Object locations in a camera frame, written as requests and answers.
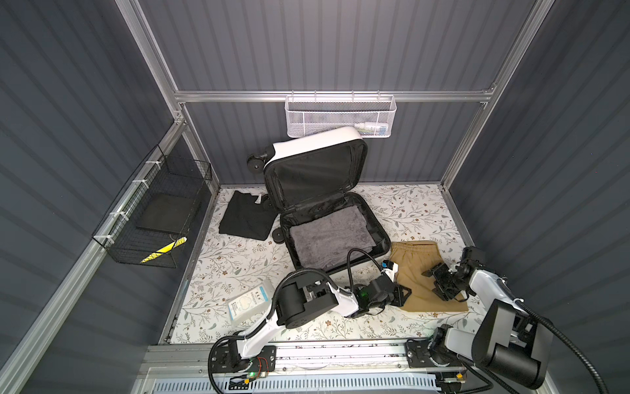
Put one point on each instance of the white flat packet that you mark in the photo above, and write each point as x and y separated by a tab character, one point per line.
250	303

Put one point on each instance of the black folded t-shirt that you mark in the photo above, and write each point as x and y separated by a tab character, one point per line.
248	216

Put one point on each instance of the white wire mesh basket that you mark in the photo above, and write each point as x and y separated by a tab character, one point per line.
371	115

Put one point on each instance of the tan shorts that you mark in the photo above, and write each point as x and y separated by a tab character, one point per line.
413	259

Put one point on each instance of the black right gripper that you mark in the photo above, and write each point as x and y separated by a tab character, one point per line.
439	271

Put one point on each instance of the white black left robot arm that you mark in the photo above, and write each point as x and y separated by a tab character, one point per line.
303	296

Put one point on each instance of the yellow black striped item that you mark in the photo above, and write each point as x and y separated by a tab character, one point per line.
165	250

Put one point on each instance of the white hard-shell suitcase black lining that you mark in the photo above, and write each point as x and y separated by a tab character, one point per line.
313	176

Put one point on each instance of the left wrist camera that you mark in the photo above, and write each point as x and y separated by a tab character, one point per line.
390	269

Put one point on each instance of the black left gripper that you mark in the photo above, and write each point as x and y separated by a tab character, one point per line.
398	294

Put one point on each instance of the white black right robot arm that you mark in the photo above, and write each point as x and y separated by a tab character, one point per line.
509	341

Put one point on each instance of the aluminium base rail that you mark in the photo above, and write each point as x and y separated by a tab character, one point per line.
354	366

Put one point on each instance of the black wire mesh basket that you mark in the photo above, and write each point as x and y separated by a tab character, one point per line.
176	173

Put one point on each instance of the floral table mat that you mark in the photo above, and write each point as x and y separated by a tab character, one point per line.
250	288

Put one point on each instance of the black pad in basket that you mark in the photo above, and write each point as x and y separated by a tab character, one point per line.
168	214

